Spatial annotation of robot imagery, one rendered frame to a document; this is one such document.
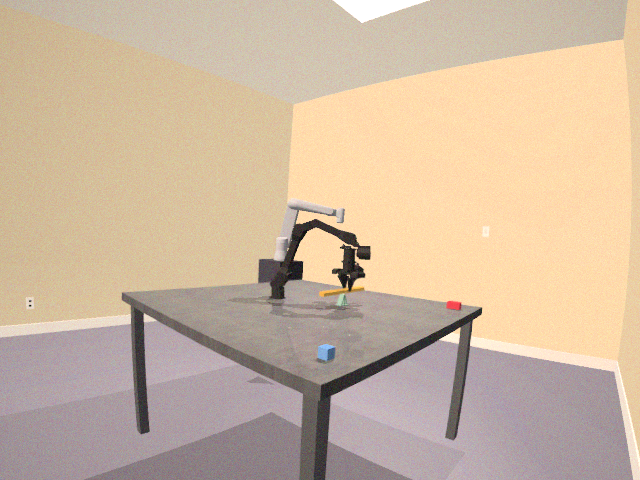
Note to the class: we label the small blue cube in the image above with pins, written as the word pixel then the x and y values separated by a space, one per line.
pixel 326 352

